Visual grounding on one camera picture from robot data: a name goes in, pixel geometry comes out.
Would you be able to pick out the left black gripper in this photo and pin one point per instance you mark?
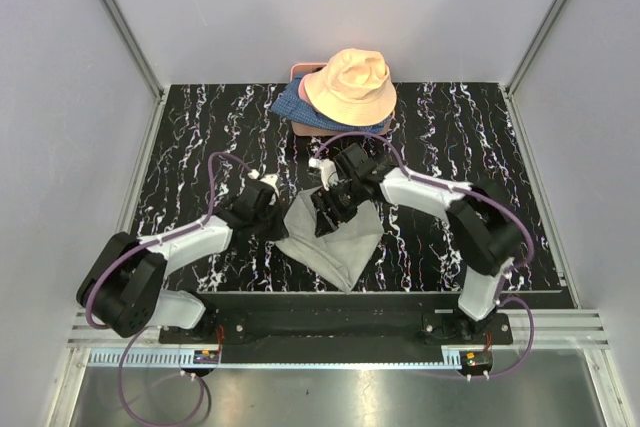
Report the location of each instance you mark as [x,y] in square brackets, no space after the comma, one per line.
[279,230]

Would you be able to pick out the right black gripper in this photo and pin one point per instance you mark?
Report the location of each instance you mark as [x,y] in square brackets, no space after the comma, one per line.
[323,200]

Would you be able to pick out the grey cloth napkin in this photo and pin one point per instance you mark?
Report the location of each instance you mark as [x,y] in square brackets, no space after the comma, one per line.
[339,257]

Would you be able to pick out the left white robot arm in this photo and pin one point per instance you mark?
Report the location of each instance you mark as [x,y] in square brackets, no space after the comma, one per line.
[123,290]

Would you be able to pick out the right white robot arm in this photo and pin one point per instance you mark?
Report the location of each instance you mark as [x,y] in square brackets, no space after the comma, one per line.
[486,233]

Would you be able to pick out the blue patterned cloth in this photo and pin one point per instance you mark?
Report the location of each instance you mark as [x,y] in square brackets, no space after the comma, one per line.
[290,107]

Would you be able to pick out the peach bucket hat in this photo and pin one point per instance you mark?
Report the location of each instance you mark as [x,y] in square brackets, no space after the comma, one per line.
[353,88]

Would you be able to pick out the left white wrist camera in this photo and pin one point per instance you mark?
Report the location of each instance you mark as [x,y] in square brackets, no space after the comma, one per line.
[267,184]

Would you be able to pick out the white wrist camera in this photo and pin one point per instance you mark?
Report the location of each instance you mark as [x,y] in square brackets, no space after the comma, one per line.
[326,170]
[267,184]

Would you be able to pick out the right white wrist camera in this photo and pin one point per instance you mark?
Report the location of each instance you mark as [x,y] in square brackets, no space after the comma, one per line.
[326,170]

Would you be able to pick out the white slotted cable duct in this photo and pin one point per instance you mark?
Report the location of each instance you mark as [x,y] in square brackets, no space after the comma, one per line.
[162,358]

